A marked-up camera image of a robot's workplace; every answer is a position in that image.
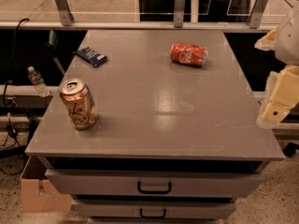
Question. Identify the middle metal bracket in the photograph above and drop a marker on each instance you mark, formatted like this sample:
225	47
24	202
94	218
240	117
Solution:
178	15

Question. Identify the clear plastic water bottle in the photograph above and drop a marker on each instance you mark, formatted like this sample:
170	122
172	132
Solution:
38	82

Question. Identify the green handled tool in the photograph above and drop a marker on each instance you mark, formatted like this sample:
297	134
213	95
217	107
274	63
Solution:
52	46

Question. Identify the blue snack bag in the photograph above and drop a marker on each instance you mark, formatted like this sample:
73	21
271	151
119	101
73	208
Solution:
92	57

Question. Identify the grey drawer cabinet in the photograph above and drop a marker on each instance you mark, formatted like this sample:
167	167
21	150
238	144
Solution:
157	115

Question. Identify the gold LaCroix can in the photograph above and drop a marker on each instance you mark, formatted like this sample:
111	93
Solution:
78	100

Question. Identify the cardboard box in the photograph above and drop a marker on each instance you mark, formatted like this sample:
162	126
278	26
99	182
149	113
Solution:
38	195

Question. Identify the left metal bracket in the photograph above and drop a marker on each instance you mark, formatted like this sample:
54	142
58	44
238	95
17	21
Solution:
65	14

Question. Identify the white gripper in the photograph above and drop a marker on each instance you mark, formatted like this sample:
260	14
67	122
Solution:
289	44

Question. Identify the metal bracket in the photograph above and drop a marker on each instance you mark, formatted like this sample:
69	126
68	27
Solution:
178	15
255	17
65	14

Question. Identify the red coke can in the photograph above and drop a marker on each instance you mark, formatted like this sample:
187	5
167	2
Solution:
188	54

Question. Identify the right metal bracket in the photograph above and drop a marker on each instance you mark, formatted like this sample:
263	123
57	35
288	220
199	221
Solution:
255	17

